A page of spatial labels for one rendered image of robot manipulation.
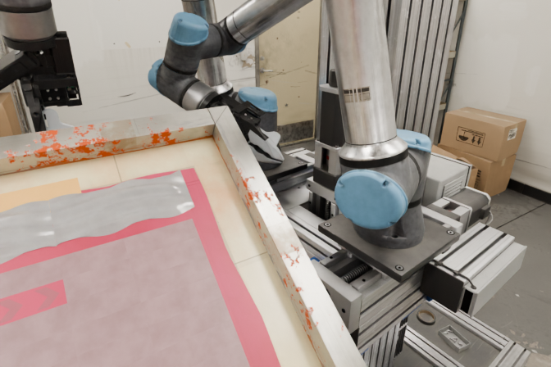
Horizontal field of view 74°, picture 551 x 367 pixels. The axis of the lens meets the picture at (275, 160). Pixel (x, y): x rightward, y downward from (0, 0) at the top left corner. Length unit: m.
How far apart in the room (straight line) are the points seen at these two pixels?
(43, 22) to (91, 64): 3.19
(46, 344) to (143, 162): 0.26
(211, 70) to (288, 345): 0.78
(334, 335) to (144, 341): 0.22
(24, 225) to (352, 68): 0.50
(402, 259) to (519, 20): 3.61
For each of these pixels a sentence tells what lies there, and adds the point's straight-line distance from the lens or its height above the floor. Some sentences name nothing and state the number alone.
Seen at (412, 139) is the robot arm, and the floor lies 1.49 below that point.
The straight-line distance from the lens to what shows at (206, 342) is 0.49.
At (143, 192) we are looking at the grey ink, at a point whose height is 1.47.
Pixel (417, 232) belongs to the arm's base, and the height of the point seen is 1.29.
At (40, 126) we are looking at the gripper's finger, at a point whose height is 1.54.
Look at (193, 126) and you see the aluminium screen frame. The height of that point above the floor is 1.54.
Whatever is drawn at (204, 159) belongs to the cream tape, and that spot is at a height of 1.49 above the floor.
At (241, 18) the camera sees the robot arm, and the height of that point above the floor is 1.70.
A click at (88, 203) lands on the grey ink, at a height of 1.47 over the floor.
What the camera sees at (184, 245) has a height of 1.42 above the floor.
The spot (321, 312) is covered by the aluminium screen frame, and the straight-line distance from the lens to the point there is 0.50.
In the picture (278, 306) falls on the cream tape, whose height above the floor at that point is 1.35.
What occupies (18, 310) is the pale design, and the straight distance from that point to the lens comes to 0.52.
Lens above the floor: 1.72
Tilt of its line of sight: 23 degrees down
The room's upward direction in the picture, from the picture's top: straight up
